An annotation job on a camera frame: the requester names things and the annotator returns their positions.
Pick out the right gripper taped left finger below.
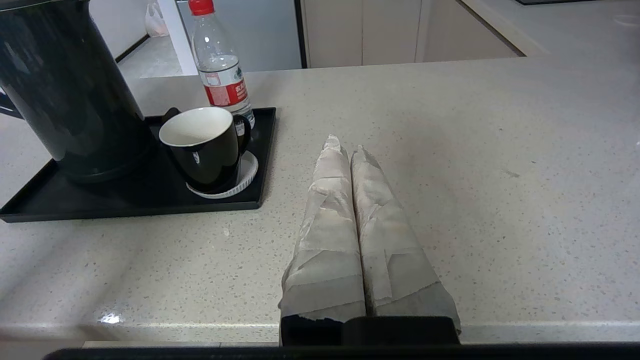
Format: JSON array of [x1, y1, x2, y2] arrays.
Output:
[[278, 134, 368, 347]]

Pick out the black rectangular tray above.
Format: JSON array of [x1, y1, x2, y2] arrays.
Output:
[[0, 107, 277, 224]]

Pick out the clear bottle red cap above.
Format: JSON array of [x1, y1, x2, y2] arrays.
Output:
[[188, 0, 256, 130]]

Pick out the beige counter side cabinets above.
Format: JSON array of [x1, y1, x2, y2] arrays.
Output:
[[415, 0, 526, 63]]

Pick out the white round saucer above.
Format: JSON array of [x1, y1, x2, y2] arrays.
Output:
[[186, 150, 259, 200]]

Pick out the black mug white inside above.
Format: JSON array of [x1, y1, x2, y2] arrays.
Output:
[[159, 106, 252, 195]]

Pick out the black electric kettle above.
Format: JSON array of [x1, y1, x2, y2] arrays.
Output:
[[0, 0, 154, 184]]

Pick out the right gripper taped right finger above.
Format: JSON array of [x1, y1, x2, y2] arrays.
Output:
[[351, 145, 462, 335]]

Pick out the white plastic bag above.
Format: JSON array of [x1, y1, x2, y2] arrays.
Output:
[[145, 1, 170, 38]]

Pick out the beige under-sink cabinets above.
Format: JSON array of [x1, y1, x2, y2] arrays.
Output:
[[301, 0, 426, 68]]

